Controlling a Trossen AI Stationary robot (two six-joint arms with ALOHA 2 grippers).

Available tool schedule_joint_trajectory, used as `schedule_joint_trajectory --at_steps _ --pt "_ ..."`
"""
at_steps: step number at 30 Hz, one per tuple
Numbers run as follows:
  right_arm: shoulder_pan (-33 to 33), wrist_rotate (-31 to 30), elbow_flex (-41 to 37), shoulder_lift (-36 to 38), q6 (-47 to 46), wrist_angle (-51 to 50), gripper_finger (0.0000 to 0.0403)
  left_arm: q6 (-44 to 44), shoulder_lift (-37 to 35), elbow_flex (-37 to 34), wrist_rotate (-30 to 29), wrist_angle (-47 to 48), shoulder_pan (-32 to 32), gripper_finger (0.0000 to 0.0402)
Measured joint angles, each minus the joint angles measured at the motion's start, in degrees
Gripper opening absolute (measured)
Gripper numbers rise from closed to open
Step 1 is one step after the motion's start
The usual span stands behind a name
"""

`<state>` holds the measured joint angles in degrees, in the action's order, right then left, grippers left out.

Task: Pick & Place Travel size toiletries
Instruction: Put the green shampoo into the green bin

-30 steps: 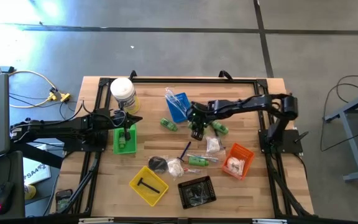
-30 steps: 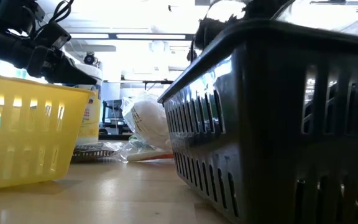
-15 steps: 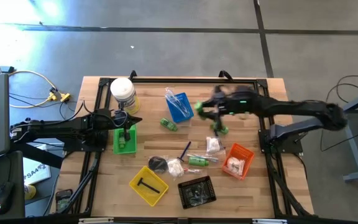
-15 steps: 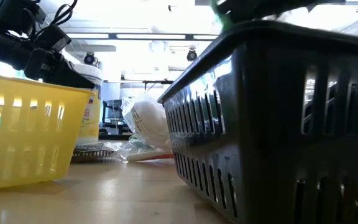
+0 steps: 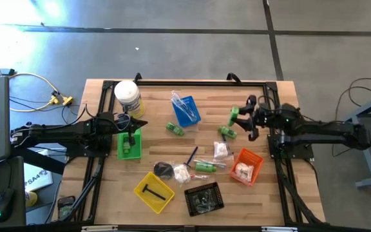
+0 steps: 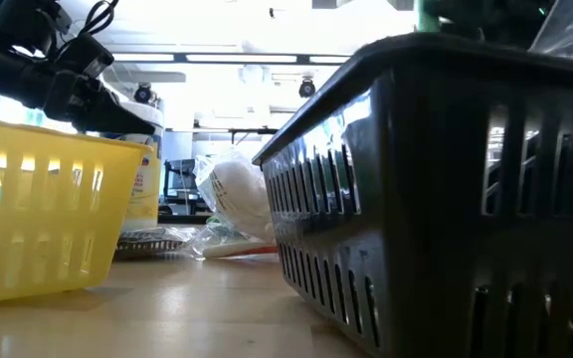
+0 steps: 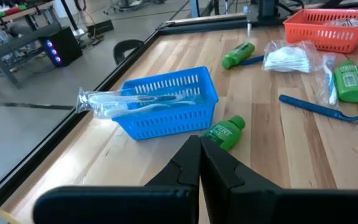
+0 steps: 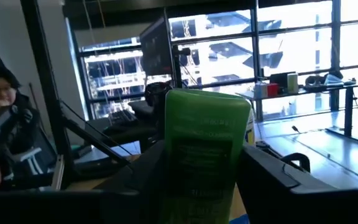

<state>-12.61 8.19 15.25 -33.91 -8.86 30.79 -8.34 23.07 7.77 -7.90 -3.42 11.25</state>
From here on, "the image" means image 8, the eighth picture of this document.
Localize person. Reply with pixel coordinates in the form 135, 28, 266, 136
0, 45, 58, 192

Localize red cup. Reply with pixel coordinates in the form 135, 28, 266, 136
266, 83, 280, 98

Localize green white box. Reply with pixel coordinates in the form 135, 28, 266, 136
287, 73, 300, 95

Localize black window frame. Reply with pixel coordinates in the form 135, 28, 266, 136
63, 0, 358, 122

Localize black curved handle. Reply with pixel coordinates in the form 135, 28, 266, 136
280, 152, 311, 174

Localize black aluminium rig frame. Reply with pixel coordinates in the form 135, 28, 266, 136
19, 0, 136, 190

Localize black headphones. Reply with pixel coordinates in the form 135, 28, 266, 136
305, 74, 329, 87

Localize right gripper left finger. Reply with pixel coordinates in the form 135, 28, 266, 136
0, 139, 167, 224

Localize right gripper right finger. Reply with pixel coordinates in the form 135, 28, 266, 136
236, 144, 358, 224

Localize grey cup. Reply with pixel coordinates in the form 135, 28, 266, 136
255, 83, 269, 100

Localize white printed booklet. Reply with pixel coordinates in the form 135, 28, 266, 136
50, 154, 66, 191

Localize black keyboard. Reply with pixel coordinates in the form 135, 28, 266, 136
107, 109, 139, 127

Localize yellow disinfecting wipes canister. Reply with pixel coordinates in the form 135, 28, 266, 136
244, 105, 257, 147

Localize pale blue pouch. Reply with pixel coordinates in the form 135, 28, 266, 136
323, 73, 357, 87

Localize black box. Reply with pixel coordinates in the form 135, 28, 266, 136
268, 72, 296, 91

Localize dark grey monitor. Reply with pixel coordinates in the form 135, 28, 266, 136
139, 17, 183, 90

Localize green shampoo bottle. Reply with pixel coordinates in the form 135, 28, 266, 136
160, 88, 252, 224

